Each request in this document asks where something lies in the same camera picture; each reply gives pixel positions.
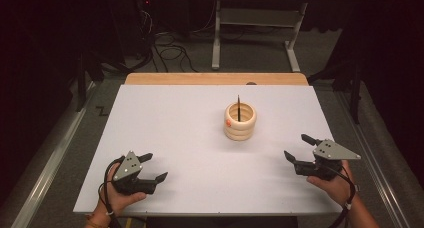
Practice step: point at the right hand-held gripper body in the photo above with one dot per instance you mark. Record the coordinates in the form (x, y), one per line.
(333, 151)

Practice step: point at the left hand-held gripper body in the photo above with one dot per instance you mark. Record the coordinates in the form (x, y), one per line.
(128, 166)

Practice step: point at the cream ribbed pen holder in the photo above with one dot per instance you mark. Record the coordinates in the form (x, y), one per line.
(240, 129)

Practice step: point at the black pen with tan end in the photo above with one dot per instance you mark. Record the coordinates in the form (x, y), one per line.
(239, 108)

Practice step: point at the person's left hand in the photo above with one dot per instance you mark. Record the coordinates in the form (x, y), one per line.
(116, 199)

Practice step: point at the person's right hand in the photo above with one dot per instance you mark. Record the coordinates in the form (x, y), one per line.
(335, 188)

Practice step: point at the white table board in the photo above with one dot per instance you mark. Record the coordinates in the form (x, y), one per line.
(186, 138)

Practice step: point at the black metal stand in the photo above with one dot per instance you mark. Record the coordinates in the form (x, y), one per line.
(356, 94)
(81, 84)

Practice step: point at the wooden table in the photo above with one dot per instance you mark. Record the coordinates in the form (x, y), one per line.
(200, 78)

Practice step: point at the dark device with red light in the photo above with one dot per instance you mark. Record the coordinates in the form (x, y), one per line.
(144, 18)

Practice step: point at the aluminium floor rail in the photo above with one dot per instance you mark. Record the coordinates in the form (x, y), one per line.
(373, 174)
(50, 168)

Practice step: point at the white metal desk frame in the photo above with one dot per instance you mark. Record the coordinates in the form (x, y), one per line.
(216, 48)

